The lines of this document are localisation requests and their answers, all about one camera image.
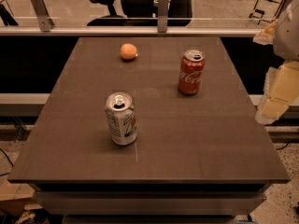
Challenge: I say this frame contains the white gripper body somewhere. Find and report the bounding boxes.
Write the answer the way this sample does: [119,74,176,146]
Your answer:
[273,0,299,61]

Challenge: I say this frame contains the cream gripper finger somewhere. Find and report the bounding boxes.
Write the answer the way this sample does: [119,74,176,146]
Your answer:
[255,61,299,125]
[253,21,278,45]

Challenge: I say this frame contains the white green 7up can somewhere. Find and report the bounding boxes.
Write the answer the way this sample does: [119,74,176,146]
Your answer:
[105,92,137,146]

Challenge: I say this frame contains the red coca-cola can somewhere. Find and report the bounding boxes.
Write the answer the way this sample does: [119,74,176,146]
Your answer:
[178,49,206,95]

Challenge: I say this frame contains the dark brown table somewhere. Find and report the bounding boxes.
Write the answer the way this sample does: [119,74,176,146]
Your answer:
[9,37,289,221]

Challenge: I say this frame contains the black office chair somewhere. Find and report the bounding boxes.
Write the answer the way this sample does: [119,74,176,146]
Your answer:
[87,0,192,26]

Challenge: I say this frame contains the orange fruit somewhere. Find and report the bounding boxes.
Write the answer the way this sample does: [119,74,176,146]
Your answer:
[121,43,137,61]

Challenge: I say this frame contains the wooden chair frame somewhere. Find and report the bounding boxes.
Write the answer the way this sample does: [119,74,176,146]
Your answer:
[249,0,285,24]

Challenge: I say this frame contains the middle metal rail bracket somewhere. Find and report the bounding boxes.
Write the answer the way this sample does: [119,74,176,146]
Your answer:
[157,0,168,33]

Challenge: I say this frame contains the metal rail bracket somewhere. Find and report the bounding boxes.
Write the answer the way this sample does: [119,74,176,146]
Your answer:
[157,0,168,33]
[30,0,54,32]

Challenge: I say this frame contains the left metal rail bracket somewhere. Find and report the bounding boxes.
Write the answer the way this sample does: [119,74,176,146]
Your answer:
[30,0,54,32]

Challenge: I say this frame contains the horizontal metal rail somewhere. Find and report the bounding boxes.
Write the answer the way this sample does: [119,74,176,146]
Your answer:
[0,26,261,37]

